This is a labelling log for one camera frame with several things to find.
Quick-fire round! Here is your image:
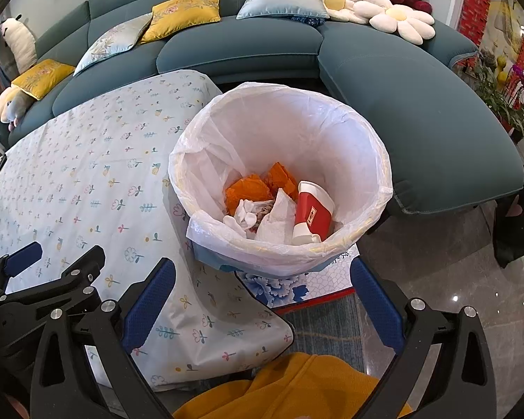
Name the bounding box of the person's yellow clothing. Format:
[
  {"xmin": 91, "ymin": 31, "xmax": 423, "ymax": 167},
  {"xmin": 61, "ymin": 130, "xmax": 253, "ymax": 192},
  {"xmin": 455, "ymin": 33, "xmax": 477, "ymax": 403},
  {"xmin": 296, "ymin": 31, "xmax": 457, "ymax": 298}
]
[{"xmin": 172, "ymin": 351, "xmax": 413, "ymax": 419}]

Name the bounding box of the teal curved sofa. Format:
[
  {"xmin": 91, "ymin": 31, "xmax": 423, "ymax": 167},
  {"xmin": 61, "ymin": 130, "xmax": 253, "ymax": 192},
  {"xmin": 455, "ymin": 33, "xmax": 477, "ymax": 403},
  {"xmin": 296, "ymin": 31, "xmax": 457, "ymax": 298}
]
[{"xmin": 0, "ymin": 0, "xmax": 524, "ymax": 216}]

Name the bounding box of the trash bin with white liner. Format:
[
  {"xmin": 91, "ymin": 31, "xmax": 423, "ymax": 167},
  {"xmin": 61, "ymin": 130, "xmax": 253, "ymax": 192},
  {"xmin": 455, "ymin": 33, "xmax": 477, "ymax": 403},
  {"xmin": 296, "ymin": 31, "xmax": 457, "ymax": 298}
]
[{"xmin": 169, "ymin": 82, "xmax": 394, "ymax": 278}]

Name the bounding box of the blue rug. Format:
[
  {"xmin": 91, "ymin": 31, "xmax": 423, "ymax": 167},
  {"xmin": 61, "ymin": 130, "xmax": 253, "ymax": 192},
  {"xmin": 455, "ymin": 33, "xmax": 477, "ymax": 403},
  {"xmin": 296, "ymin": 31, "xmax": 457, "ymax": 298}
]
[{"xmin": 273, "ymin": 290, "xmax": 391, "ymax": 363}]

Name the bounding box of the orange plastic bag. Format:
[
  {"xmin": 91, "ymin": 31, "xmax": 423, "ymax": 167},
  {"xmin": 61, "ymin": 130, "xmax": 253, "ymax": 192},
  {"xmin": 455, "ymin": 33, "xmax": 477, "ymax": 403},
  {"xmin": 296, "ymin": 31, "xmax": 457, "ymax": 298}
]
[{"xmin": 225, "ymin": 161, "xmax": 300, "ymax": 214}]

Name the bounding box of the red wall decoration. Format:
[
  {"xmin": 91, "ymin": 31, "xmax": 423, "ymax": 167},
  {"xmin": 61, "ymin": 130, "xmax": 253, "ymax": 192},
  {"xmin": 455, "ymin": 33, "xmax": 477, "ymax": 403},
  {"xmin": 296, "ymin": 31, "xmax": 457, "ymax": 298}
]
[{"xmin": 456, "ymin": 0, "xmax": 524, "ymax": 59}]

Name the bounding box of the large yellow embroidered cushion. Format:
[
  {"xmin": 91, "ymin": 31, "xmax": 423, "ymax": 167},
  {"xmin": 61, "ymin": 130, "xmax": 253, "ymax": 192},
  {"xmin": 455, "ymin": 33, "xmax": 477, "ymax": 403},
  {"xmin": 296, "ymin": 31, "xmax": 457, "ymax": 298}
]
[{"xmin": 140, "ymin": 0, "xmax": 223, "ymax": 44}]

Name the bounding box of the grey plush toy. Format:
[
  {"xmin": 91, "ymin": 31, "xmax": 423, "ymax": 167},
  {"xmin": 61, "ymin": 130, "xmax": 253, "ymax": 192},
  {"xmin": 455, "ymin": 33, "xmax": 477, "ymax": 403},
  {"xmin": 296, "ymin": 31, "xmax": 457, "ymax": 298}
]
[{"xmin": 2, "ymin": 91, "xmax": 36, "ymax": 132}]

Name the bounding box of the white tissue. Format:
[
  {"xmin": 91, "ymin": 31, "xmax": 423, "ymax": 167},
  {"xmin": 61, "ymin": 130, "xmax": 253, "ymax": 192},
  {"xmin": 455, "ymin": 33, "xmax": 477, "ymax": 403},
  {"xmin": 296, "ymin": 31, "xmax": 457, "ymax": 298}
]
[{"xmin": 233, "ymin": 198, "xmax": 274, "ymax": 230}]

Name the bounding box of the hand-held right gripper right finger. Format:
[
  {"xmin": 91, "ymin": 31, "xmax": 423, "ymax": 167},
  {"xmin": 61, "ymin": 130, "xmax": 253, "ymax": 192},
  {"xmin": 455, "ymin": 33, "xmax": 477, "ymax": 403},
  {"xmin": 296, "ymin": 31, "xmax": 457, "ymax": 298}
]
[{"xmin": 349, "ymin": 257, "xmax": 498, "ymax": 419}]

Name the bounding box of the light blue embroidered cushion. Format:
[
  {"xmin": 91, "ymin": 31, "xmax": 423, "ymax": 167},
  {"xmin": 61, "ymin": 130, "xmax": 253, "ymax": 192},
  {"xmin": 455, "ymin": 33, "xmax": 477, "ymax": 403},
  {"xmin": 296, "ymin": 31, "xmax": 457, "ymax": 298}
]
[
  {"xmin": 73, "ymin": 12, "xmax": 154, "ymax": 77},
  {"xmin": 236, "ymin": 0, "xmax": 330, "ymax": 22}
]

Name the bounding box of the white paper towel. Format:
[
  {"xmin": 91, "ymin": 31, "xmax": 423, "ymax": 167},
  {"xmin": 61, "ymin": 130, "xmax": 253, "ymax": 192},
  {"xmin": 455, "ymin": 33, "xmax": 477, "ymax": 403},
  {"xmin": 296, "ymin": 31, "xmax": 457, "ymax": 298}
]
[{"xmin": 255, "ymin": 188, "xmax": 300, "ymax": 243}]

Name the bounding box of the floral light blue tablecloth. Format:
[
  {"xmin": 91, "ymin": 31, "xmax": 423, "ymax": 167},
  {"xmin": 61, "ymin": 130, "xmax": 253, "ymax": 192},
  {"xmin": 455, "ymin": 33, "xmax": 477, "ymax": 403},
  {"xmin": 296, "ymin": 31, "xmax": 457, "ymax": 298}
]
[{"xmin": 0, "ymin": 70, "xmax": 295, "ymax": 391}]

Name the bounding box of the white plush toy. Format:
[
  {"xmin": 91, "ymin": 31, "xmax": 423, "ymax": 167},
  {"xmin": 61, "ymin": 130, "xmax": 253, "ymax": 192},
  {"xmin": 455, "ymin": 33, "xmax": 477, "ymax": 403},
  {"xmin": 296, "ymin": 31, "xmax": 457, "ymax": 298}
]
[{"xmin": 0, "ymin": 15, "xmax": 38, "ymax": 75}]

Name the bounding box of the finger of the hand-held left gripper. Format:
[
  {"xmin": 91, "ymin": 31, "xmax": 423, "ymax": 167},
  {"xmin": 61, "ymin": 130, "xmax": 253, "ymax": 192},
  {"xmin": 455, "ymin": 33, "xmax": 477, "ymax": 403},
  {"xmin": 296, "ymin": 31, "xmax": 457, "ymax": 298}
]
[
  {"xmin": 0, "ymin": 245, "xmax": 105, "ymax": 315},
  {"xmin": 0, "ymin": 241, "xmax": 43, "ymax": 291}
]

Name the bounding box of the red paper cup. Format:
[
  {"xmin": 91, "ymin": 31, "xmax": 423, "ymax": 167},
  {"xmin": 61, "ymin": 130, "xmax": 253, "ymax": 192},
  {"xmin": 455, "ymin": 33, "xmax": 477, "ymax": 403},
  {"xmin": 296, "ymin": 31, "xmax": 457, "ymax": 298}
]
[{"xmin": 292, "ymin": 180, "xmax": 335, "ymax": 246}]

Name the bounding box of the green potted plant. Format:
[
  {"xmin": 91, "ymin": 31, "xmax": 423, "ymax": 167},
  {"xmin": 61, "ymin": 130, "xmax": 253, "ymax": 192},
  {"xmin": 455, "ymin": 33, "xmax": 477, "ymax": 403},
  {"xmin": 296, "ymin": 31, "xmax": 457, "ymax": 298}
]
[{"xmin": 456, "ymin": 50, "xmax": 524, "ymax": 140}]

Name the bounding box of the black bag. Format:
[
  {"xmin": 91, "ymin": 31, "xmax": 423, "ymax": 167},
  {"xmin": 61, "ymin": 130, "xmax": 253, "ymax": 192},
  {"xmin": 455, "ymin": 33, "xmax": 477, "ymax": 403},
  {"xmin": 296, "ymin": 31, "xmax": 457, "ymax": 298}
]
[{"xmin": 491, "ymin": 163, "xmax": 524, "ymax": 269}]

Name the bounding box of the small yellow embroidered cushion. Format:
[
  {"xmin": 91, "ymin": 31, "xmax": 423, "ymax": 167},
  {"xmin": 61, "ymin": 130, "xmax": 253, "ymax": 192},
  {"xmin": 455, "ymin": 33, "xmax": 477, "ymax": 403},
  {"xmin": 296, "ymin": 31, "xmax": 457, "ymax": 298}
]
[{"xmin": 11, "ymin": 59, "xmax": 76, "ymax": 100}]

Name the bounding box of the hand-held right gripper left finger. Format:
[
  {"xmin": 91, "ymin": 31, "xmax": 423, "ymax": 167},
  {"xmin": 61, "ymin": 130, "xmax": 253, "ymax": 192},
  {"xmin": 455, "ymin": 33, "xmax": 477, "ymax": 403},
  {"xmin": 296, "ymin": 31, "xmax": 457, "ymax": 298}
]
[{"xmin": 28, "ymin": 257, "xmax": 177, "ymax": 419}]

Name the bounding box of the blue and white patterned box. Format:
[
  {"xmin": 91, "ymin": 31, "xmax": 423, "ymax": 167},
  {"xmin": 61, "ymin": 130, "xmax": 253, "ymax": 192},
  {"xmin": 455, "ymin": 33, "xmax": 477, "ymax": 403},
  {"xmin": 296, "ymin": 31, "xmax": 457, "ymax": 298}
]
[{"xmin": 233, "ymin": 244, "xmax": 361, "ymax": 310}]

